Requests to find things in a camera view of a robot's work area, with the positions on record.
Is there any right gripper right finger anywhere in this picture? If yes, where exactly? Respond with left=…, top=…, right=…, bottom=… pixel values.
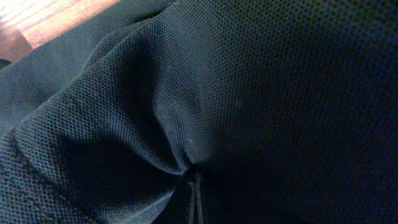
left=195, top=173, right=204, bottom=224

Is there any black polo shirt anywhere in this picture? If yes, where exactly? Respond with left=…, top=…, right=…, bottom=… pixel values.
left=1, top=0, right=397, bottom=223

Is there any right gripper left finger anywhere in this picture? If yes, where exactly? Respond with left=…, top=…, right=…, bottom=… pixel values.
left=188, top=182, right=196, bottom=224

